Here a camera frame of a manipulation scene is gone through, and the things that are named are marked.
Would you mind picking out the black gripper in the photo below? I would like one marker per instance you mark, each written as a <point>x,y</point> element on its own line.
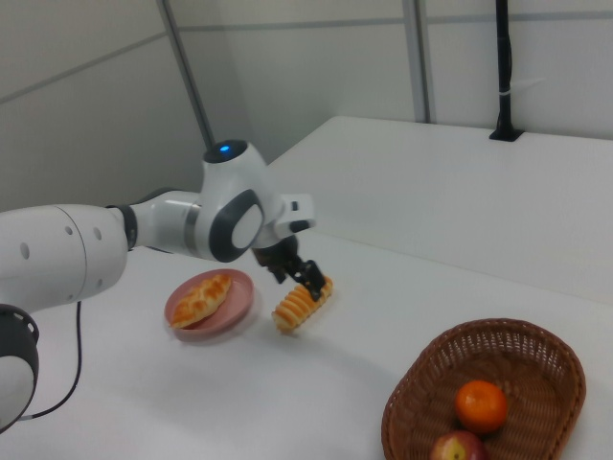
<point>278,254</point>

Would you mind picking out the striped toy bread roll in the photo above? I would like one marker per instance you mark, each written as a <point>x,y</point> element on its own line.
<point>292,311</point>

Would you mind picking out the braided leaf-shaped toy bread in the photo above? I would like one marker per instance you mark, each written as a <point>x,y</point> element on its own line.
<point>201,302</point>

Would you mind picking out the orange toy fruit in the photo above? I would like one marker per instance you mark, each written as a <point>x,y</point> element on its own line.
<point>481,406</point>

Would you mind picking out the red toy apple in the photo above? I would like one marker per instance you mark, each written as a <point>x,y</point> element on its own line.
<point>455,448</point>

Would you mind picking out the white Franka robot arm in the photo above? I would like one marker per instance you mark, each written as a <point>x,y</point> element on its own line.
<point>48,249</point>

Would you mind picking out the pink plate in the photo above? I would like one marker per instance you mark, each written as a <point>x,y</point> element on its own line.
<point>237,292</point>

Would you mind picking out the brown woven basket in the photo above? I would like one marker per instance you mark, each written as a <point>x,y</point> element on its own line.
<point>536,364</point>

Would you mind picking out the white side table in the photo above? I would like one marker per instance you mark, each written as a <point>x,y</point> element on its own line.
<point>431,191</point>

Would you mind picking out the black mounting pole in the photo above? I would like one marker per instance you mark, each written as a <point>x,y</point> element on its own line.
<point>503,48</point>

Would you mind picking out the grey partition post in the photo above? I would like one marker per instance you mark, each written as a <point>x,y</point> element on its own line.
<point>419,57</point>
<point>188,76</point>

